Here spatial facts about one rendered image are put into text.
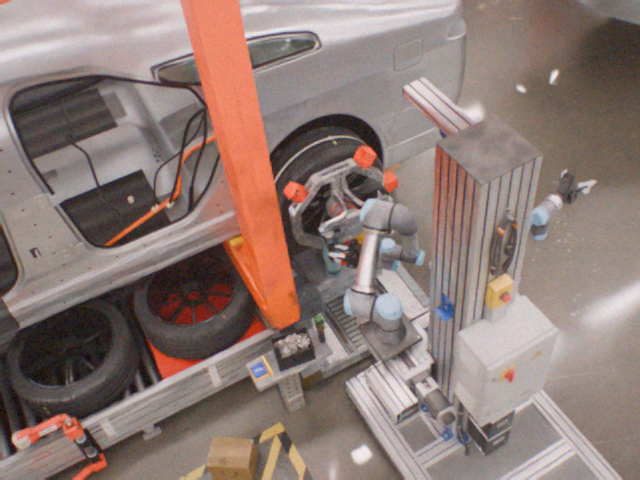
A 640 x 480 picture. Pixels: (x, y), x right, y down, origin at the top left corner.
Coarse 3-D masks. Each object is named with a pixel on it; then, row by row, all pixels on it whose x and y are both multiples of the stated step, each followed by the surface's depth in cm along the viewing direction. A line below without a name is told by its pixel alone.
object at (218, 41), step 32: (192, 0) 235; (224, 0) 241; (192, 32) 253; (224, 32) 249; (224, 64) 257; (224, 96) 266; (256, 96) 273; (224, 128) 276; (256, 128) 284; (224, 160) 301; (256, 160) 295; (256, 192) 307; (256, 224) 320; (256, 256) 334; (288, 256) 345; (256, 288) 372; (288, 288) 362; (288, 320) 380
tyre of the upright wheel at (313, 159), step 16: (320, 128) 384; (336, 128) 387; (288, 144) 381; (304, 144) 377; (320, 144) 375; (336, 144) 375; (352, 144) 379; (272, 160) 384; (288, 160) 376; (304, 160) 372; (320, 160) 369; (336, 160) 374; (288, 176) 374; (304, 176) 371; (288, 208) 381; (288, 224) 389
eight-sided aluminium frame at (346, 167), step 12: (336, 168) 373; (348, 168) 370; (360, 168) 375; (372, 168) 386; (312, 180) 368; (324, 180) 367; (312, 192) 369; (300, 204) 372; (300, 216) 376; (300, 228) 383; (300, 240) 389; (312, 240) 395
